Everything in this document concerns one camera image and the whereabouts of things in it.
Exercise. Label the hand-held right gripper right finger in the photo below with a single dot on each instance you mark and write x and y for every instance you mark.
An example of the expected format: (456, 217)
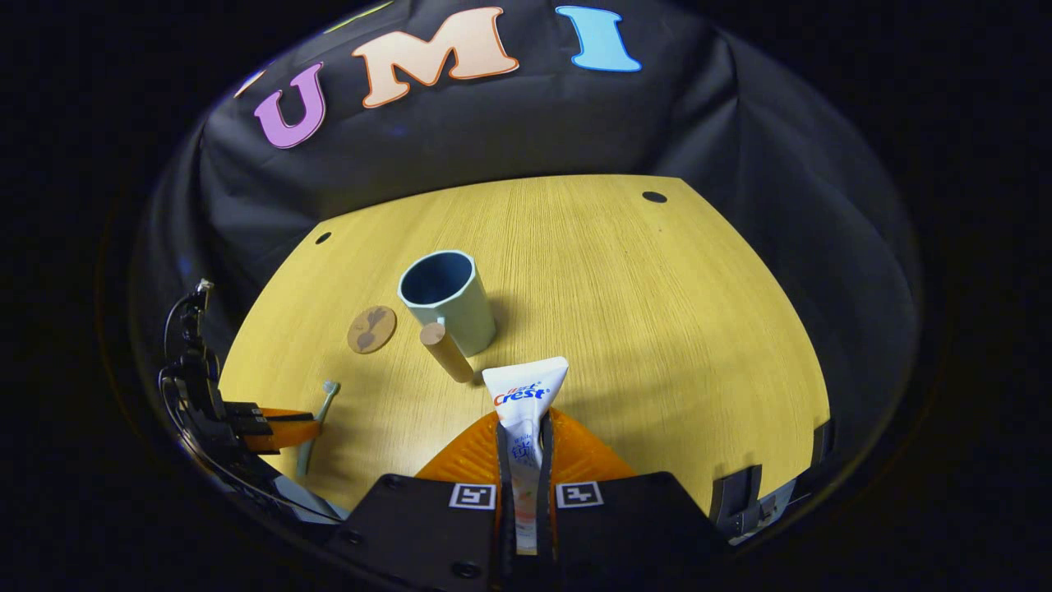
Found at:
(625, 534)

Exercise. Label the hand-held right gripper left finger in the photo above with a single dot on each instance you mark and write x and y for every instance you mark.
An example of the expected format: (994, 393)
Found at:
(427, 534)

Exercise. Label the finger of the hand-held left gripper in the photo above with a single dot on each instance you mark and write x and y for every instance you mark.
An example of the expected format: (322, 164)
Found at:
(279, 432)

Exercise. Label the pale green toothbrush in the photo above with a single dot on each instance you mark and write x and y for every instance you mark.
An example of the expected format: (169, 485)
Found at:
(325, 407)

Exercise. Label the round brown coaster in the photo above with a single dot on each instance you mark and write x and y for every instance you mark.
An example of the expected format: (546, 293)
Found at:
(371, 330)

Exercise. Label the white toothpaste tube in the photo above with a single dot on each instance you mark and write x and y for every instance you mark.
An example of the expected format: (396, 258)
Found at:
(526, 395)

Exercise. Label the black backdrop cloth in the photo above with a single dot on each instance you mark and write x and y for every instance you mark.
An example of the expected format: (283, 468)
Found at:
(493, 131)

